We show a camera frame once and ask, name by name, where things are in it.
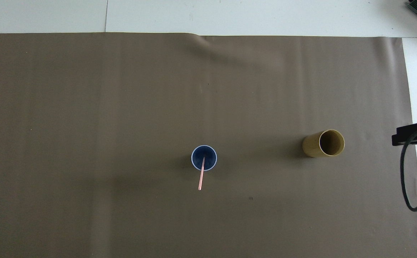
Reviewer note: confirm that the blue cup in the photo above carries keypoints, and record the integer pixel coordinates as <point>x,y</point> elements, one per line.
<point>210,154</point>

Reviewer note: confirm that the pink chopstick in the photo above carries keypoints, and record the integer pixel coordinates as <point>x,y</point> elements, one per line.
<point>201,178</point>

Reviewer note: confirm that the yellow bamboo cup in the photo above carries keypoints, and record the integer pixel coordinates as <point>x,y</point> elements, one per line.
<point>312,145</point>

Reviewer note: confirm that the black stand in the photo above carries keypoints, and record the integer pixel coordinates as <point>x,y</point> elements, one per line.
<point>411,133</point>

